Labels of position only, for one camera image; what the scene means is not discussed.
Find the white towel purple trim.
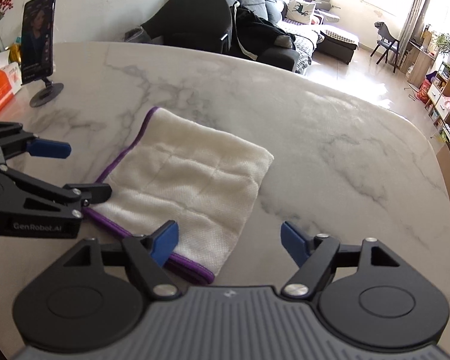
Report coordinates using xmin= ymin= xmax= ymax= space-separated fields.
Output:
xmin=86 ymin=107 xmax=274 ymax=284

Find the smartphone on stand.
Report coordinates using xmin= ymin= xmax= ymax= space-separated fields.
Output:
xmin=20 ymin=0 xmax=56 ymax=85

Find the grey ottoman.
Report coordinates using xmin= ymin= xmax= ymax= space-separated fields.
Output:
xmin=316 ymin=24 xmax=359 ymax=64

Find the wooden shelf unit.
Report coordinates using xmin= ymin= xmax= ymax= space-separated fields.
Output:
xmin=425 ymin=62 xmax=450 ymax=143

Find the black jacket on sofa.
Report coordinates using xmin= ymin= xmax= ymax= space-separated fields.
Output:
xmin=232 ymin=3 xmax=295 ymax=61

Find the wooden desk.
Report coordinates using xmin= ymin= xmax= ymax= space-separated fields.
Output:
xmin=400 ymin=41 xmax=437 ymax=89

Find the dark wooden chair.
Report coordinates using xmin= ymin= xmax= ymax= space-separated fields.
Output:
xmin=370 ymin=21 xmax=400 ymax=72

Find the dark grey sofa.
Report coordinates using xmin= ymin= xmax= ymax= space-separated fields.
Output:
xmin=140 ymin=0 xmax=320 ymax=74

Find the grey curtain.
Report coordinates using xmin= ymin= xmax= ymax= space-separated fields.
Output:
xmin=398 ymin=0 xmax=426 ymax=54

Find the horse print cushion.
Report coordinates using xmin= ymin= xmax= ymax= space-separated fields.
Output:
xmin=286 ymin=0 xmax=316 ymax=24

